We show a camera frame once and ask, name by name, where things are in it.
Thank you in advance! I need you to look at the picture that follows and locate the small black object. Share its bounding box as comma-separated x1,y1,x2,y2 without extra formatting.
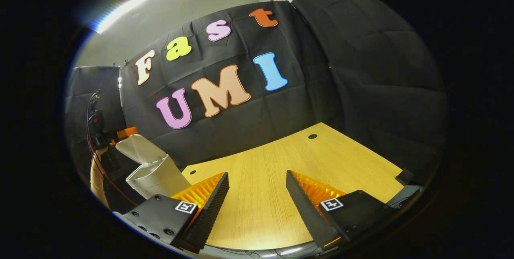
396,169,414,186

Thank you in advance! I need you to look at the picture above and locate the black backdrop cloth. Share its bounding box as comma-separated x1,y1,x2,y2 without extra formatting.
64,0,448,211

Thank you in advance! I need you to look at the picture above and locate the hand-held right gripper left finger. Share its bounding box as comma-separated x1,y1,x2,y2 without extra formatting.
114,172,230,254

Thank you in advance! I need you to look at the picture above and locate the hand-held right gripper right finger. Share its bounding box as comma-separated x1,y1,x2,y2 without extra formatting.
286,170,398,251

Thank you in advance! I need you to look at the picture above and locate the thin black cable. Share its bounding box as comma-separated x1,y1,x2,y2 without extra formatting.
207,245,263,259

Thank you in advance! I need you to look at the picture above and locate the wooden desktop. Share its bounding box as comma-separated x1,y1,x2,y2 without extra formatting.
182,122,403,251

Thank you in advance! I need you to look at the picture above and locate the grey object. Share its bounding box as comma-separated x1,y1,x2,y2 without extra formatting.
388,186,422,208

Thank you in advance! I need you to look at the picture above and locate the white desktop garbage bin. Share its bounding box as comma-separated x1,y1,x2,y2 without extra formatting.
116,134,191,200

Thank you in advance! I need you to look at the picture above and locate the red cable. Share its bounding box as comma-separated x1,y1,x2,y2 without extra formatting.
86,131,139,207

